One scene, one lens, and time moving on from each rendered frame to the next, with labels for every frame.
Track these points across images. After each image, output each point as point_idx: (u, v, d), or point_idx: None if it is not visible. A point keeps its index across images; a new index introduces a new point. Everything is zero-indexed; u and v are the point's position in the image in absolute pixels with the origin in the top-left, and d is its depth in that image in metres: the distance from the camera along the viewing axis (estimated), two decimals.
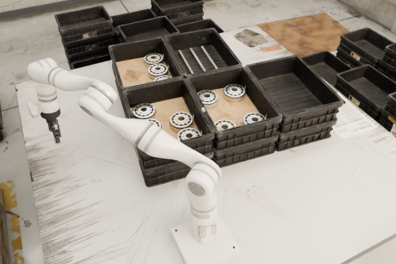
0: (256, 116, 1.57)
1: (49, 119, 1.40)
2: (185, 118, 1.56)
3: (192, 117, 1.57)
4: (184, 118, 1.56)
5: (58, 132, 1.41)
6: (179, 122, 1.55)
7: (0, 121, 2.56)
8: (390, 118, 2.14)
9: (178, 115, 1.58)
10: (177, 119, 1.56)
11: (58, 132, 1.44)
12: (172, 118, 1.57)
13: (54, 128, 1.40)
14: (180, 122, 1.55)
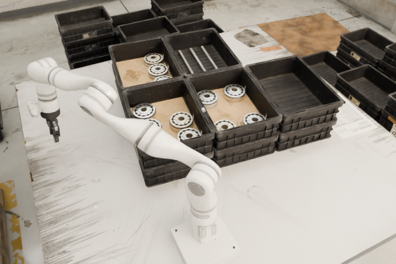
0: (256, 116, 1.57)
1: (49, 118, 1.40)
2: (185, 118, 1.56)
3: (192, 117, 1.57)
4: (184, 118, 1.56)
5: (58, 132, 1.43)
6: (179, 122, 1.55)
7: (0, 121, 2.56)
8: (390, 118, 2.14)
9: (178, 115, 1.58)
10: (177, 119, 1.56)
11: (58, 132, 1.45)
12: (172, 118, 1.57)
13: (54, 130, 1.41)
14: (180, 122, 1.55)
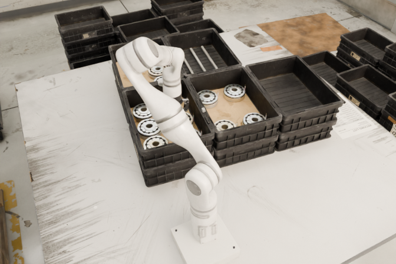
0: (256, 116, 1.57)
1: None
2: None
3: (192, 117, 1.57)
4: None
5: None
6: None
7: (0, 121, 2.56)
8: (390, 118, 2.14)
9: None
10: None
11: None
12: None
13: None
14: None
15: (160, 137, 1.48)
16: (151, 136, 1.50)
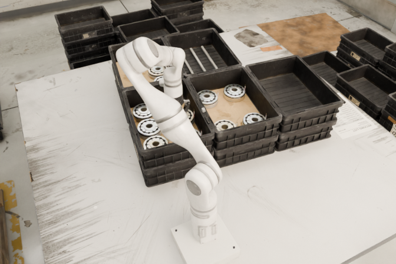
0: (256, 116, 1.57)
1: None
2: (186, 114, 1.55)
3: (192, 114, 1.56)
4: None
5: None
6: None
7: (0, 121, 2.56)
8: (390, 118, 2.14)
9: None
10: None
11: None
12: None
13: None
14: None
15: (160, 137, 1.48)
16: (151, 136, 1.50)
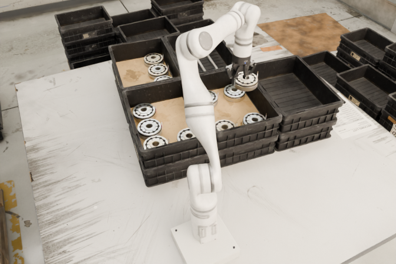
0: (256, 116, 1.57)
1: (232, 58, 1.46)
2: (250, 76, 1.54)
3: (256, 76, 1.55)
4: (249, 77, 1.54)
5: (227, 73, 1.49)
6: (245, 81, 1.52)
7: (0, 121, 2.56)
8: (390, 118, 2.14)
9: (242, 74, 1.56)
10: (241, 78, 1.53)
11: (233, 76, 1.50)
12: (237, 78, 1.54)
13: (225, 68, 1.48)
14: (246, 81, 1.52)
15: (160, 137, 1.48)
16: (151, 136, 1.50)
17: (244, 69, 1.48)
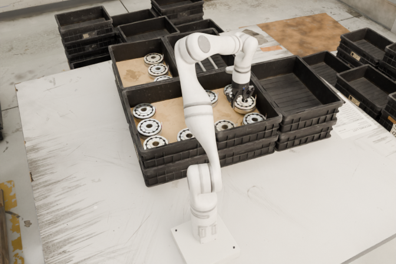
0: (256, 116, 1.57)
1: (231, 83, 1.55)
2: (248, 99, 1.62)
3: (254, 99, 1.63)
4: (248, 100, 1.62)
5: (227, 98, 1.57)
6: (243, 104, 1.60)
7: (0, 121, 2.56)
8: (390, 118, 2.14)
9: (241, 97, 1.64)
10: (240, 101, 1.62)
11: (233, 100, 1.58)
12: (236, 101, 1.63)
13: (225, 93, 1.56)
14: (244, 104, 1.61)
15: (160, 137, 1.48)
16: (151, 136, 1.50)
17: (243, 93, 1.57)
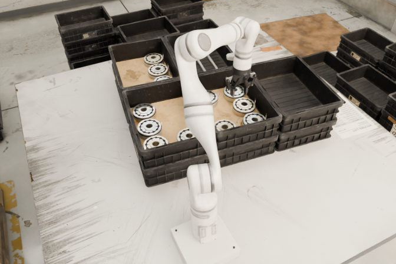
0: (256, 116, 1.57)
1: (232, 71, 1.50)
2: (248, 103, 1.64)
3: (254, 102, 1.65)
4: (247, 104, 1.63)
5: (227, 85, 1.52)
6: (243, 107, 1.62)
7: (0, 121, 2.56)
8: (390, 118, 2.14)
9: (240, 101, 1.66)
10: (240, 104, 1.63)
11: (232, 88, 1.54)
12: (236, 104, 1.64)
13: (225, 79, 1.52)
14: (244, 108, 1.62)
15: (160, 137, 1.48)
16: (151, 136, 1.50)
17: (245, 81, 1.52)
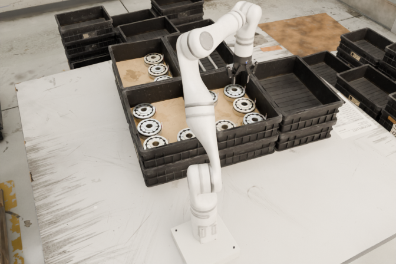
0: (256, 116, 1.57)
1: (233, 58, 1.46)
2: (248, 103, 1.64)
3: (254, 102, 1.65)
4: (247, 104, 1.63)
5: (227, 72, 1.48)
6: (243, 107, 1.62)
7: (0, 121, 2.56)
8: (390, 118, 2.14)
9: (240, 101, 1.66)
10: (240, 104, 1.63)
11: (233, 75, 1.50)
12: (236, 104, 1.64)
13: (225, 67, 1.47)
14: (244, 108, 1.62)
15: (160, 137, 1.48)
16: (151, 136, 1.50)
17: (246, 68, 1.48)
